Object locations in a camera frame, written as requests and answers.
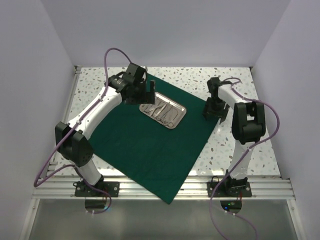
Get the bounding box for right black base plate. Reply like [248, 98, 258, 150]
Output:
[213, 176, 253, 198]

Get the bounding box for aluminium mounting rail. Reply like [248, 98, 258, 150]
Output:
[32, 176, 295, 200]

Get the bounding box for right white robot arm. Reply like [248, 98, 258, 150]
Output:
[202, 77, 266, 197]

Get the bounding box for steel fine-point tweezers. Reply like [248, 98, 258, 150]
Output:
[149, 102, 170, 118]

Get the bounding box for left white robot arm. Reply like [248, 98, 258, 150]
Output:
[55, 63, 155, 197]

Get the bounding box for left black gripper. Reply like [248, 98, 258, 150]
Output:
[125, 79, 155, 105]

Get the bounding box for steel blunt tweezers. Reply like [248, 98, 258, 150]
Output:
[143, 104, 157, 116]

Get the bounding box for purple cable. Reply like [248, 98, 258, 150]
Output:
[209, 77, 280, 240]
[33, 46, 133, 215]

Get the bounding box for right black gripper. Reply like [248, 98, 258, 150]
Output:
[202, 96, 230, 124]

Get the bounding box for steel surgical scissors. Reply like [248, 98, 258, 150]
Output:
[160, 106, 176, 126]

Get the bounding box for green surgical cloth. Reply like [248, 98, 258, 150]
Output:
[89, 75, 219, 204]

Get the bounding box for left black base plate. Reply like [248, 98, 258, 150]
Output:
[72, 181, 120, 198]

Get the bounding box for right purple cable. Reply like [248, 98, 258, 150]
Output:
[209, 77, 280, 240]

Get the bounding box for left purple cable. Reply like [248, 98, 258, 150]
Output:
[33, 46, 133, 215]

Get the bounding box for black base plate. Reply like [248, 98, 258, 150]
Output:
[213, 176, 253, 198]
[72, 181, 120, 198]

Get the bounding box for steel instrument tray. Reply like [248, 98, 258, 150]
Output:
[139, 92, 187, 130]

